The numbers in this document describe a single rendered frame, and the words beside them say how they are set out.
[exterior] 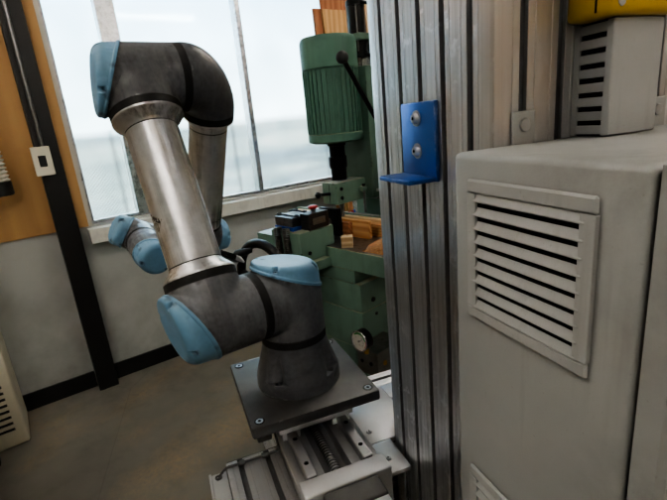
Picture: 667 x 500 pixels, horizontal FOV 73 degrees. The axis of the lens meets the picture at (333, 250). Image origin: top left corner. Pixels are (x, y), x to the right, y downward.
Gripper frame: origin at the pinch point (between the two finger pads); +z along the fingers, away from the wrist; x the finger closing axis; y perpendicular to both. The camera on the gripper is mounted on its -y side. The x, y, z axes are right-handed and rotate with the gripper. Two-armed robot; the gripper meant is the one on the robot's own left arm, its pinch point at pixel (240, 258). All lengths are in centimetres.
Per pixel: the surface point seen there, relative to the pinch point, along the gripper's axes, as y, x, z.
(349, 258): -8.7, 19.9, 22.4
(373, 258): -9.8, 29.3, 21.7
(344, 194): -29.6, 5.1, 27.5
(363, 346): 14.3, 28.4, 28.8
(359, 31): -80, 5, 14
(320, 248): -9.6, 9.9, 19.3
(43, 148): -25, -131, -32
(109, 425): 89, -102, 25
